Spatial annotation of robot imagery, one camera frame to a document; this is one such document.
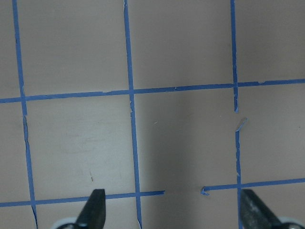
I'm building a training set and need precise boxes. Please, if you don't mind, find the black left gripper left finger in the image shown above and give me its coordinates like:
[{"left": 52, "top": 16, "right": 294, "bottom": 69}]
[{"left": 75, "top": 189, "right": 106, "bottom": 229}]

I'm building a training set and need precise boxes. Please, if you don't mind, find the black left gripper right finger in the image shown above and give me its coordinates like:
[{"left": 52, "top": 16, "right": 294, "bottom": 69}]
[{"left": 239, "top": 189, "right": 282, "bottom": 229}]

